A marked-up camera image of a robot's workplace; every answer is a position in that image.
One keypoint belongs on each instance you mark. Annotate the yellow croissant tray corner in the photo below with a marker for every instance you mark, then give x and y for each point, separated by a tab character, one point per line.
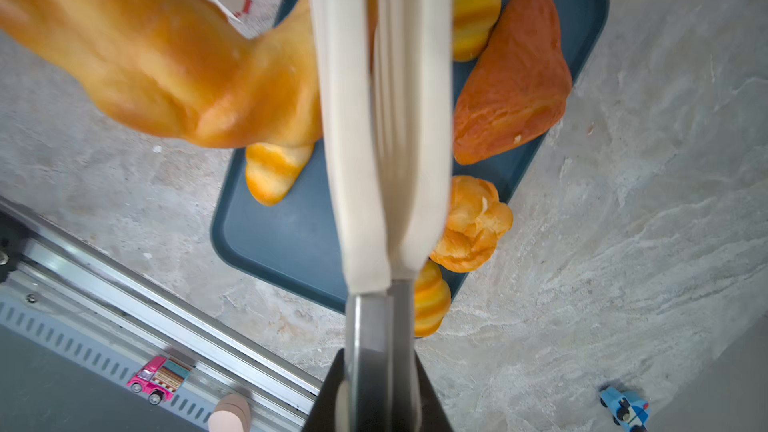
432	300

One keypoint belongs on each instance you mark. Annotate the round flaky bun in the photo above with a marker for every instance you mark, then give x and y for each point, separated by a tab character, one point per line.
476	221

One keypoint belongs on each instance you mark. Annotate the long yellow striped croissant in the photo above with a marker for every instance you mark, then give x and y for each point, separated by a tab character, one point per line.
271	170

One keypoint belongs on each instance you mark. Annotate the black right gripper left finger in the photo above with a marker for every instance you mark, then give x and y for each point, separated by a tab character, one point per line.
323	417

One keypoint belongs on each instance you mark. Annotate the steel tongs cream tips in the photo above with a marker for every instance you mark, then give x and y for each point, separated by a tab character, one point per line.
385	77

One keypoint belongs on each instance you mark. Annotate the ring donut bread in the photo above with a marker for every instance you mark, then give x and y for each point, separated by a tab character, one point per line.
179	69

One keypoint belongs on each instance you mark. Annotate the pink oval toy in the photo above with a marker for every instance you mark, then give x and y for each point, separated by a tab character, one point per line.
231	414

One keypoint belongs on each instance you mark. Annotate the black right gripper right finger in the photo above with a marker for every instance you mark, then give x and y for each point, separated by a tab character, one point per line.
433	416

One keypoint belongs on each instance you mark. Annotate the blue toy police car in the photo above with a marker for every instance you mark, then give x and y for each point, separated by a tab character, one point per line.
628	409

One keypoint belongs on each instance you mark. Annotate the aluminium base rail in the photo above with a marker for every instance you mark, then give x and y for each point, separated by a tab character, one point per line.
83	306

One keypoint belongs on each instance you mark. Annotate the orange triangular bread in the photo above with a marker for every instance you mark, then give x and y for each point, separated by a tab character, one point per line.
519	86

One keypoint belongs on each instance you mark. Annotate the pink toy truck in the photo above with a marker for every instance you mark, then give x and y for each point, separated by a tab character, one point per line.
160	379

